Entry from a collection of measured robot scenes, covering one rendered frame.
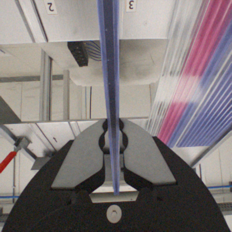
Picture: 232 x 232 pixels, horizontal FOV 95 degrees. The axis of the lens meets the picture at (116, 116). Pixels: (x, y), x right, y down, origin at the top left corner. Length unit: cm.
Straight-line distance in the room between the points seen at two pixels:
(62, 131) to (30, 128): 8
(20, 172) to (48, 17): 260
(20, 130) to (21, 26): 26
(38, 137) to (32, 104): 212
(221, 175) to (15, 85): 412
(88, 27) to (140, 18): 8
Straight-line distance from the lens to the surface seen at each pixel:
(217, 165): 280
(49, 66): 70
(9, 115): 44
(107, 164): 40
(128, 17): 21
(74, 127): 33
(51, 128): 36
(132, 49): 63
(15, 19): 25
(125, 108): 201
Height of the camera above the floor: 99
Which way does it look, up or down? 5 degrees down
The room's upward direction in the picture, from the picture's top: 178 degrees clockwise
